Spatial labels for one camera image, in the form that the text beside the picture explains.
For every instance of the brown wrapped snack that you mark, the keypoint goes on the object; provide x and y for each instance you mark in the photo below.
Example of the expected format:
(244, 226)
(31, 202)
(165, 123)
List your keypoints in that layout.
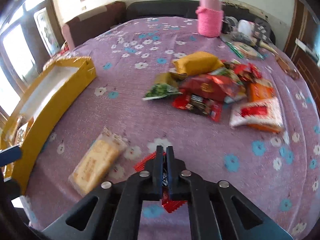
(287, 67)

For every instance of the white red snack packet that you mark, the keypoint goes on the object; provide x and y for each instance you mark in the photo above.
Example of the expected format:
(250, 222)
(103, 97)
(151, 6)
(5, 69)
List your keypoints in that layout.
(257, 115)

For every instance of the glass window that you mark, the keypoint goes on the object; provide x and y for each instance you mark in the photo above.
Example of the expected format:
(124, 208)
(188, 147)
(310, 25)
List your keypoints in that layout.
(15, 45)

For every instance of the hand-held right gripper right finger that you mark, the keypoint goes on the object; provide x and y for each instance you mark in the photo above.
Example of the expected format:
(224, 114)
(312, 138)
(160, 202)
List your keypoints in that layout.
(170, 173)

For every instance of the wooden door frame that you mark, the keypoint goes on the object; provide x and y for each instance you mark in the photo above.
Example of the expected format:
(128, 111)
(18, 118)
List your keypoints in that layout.
(300, 17)

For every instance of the pile of small candies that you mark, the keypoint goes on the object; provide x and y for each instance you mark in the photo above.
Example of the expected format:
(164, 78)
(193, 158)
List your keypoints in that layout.
(246, 70)

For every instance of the green snack packet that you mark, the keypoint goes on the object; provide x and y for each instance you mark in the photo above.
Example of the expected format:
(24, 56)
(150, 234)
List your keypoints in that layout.
(162, 90)

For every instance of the black sofa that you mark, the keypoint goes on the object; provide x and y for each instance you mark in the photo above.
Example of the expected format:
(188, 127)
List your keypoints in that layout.
(162, 8)

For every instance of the dark red chocolate packet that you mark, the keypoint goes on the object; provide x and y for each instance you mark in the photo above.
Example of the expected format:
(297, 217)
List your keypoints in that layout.
(197, 103)

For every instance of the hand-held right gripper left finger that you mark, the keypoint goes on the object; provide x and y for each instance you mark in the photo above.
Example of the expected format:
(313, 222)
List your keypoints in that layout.
(157, 173)

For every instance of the white device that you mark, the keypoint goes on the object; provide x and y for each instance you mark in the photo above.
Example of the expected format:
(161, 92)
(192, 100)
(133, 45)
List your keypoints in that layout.
(303, 46)

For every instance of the wooden cabinet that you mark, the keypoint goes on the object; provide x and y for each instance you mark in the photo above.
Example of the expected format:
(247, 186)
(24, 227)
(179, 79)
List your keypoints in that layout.
(307, 67)

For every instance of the orange snack packet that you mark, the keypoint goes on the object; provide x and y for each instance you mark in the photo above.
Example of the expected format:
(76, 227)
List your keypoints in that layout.
(260, 92)

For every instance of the yellow cardboard box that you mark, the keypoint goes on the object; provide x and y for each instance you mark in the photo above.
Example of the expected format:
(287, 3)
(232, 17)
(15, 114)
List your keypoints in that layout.
(50, 115)

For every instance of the yellow snack packet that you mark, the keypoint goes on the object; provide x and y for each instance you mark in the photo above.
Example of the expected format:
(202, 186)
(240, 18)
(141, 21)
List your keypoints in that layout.
(197, 63)

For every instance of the brown armchair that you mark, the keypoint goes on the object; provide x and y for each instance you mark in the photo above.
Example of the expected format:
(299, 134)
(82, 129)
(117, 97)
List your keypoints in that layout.
(95, 22)

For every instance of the pink knitted-sleeve bottle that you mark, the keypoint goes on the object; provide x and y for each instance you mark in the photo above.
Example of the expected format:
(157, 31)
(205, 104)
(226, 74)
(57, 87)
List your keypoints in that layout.
(210, 20)

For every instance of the large red snack packet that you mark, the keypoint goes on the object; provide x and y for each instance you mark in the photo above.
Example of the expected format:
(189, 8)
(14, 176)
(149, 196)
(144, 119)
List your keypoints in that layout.
(207, 86)

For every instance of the purple floral tablecloth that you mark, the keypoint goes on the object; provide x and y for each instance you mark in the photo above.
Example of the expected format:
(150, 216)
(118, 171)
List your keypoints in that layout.
(175, 42)

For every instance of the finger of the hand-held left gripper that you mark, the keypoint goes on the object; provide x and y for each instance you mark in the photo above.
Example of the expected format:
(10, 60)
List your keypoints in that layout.
(10, 155)

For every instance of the green white flat packet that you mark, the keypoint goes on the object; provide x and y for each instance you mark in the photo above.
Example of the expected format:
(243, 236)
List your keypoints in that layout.
(243, 50)

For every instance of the clear biscuit packet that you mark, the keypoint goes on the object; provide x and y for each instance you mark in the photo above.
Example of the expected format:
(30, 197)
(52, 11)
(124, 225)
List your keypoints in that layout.
(97, 160)

